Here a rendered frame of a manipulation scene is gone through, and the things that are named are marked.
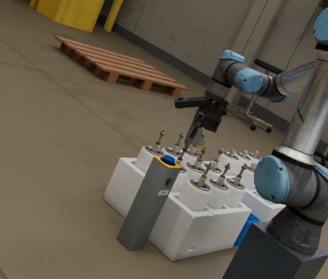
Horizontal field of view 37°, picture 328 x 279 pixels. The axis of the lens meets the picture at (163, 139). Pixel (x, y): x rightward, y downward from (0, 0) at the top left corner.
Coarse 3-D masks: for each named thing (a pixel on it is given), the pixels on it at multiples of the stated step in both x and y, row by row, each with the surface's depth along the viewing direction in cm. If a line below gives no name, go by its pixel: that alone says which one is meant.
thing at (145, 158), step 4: (144, 148) 180; (140, 152) 181; (144, 152) 179; (148, 152) 178; (140, 156) 180; (144, 156) 179; (148, 156) 178; (152, 156) 178; (136, 160) 183; (140, 160) 180; (144, 160) 179; (148, 160) 178; (136, 164) 181; (140, 164) 179; (144, 164) 179; (148, 164) 179; (140, 168) 180; (144, 168) 179; (144, 172) 179
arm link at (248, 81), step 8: (232, 64) 159; (240, 64) 158; (232, 72) 156; (240, 72) 154; (248, 72) 152; (256, 72) 152; (232, 80) 156; (240, 80) 152; (248, 80) 151; (256, 80) 152; (264, 80) 157; (240, 88) 154; (248, 88) 152; (256, 88) 154; (264, 88) 157
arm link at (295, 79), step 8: (304, 64) 149; (312, 64) 146; (288, 72) 154; (296, 72) 150; (304, 72) 148; (272, 80) 159; (280, 80) 156; (288, 80) 153; (296, 80) 151; (304, 80) 149; (272, 88) 158; (280, 88) 156; (288, 88) 154; (296, 88) 153; (304, 88) 152; (264, 96) 160; (272, 96) 160; (280, 96) 159; (288, 96) 163
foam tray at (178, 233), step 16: (128, 160) 183; (112, 176) 184; (128, 176) 179; (144, 176) 175; (112, 192) 184; (128, 192) 178; (128, 208) 178; (176, 208) 165; (208, 208) 172; (224, 208) 181; (240, 208) 186; (160, 224) 168; (176, 224) 164; (192, 224) 162; (208, 224) 170; (224, 224) 179; (240, 224) 189; (160, 240) 168; (176, 240) 164; (192, 240) 168; (208, 240) 176; (224, 240) 186; (176, 256) 165; (192, 256) 174
